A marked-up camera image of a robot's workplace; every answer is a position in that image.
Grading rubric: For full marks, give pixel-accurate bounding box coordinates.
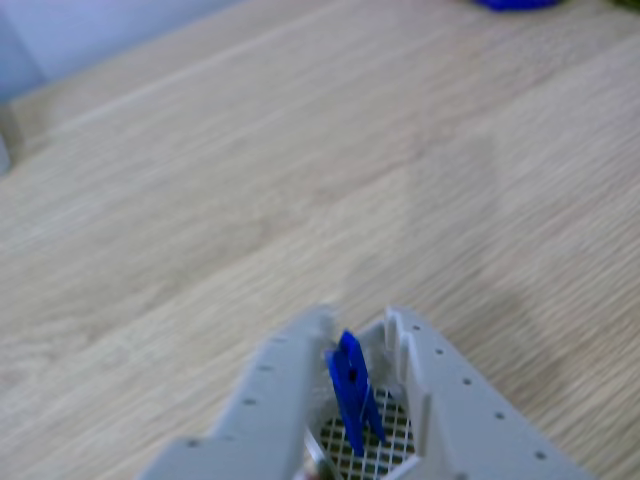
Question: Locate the blue clothes peg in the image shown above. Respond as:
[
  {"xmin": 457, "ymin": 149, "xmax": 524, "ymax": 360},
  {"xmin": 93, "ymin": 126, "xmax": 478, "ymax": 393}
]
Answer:
[{"xmin": 324, "ymin": 328, "xmax": 388, "ymax": 459}]

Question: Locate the white mesh crate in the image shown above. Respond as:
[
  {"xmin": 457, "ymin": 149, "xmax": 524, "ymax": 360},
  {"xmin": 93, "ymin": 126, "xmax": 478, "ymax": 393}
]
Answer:
[{"xmin": 302, "ymin": 319, "xmax": 422, "ymax": 480}]

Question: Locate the blue round object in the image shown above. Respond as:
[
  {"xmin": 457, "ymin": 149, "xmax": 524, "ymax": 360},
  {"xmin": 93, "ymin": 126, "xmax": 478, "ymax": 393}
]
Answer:
[{"xmin": 471, "ymin": 0, "xmax": 559, "ymax": 12}]

